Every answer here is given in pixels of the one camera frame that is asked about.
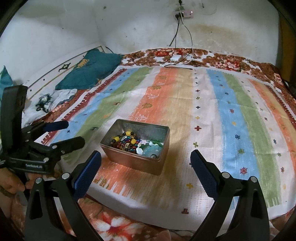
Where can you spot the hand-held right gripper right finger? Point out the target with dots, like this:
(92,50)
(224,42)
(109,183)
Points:
(204,175)

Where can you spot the person's left hand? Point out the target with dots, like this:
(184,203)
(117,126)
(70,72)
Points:
(11,182)

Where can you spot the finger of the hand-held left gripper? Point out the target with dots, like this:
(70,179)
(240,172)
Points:
(69,143)
(56,125)

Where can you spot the white charger adapter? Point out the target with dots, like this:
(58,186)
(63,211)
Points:
(176,58)

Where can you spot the crumpled white cloth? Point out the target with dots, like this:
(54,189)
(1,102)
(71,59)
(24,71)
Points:
(62,95)

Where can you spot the yellow wooden board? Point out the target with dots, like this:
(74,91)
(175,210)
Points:
(288,41)

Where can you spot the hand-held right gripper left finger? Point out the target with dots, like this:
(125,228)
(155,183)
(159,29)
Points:
(89,171)

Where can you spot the teal pillow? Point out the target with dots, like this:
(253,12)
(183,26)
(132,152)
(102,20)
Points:
(92,69)

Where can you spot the striped printed cloth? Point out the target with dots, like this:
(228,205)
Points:
(231,115)

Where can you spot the teal cushion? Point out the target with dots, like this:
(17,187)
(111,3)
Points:
(5,77)

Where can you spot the metal tin box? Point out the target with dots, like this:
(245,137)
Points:
(138,165)

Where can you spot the white power strip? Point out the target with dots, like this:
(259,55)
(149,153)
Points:
(183,14)

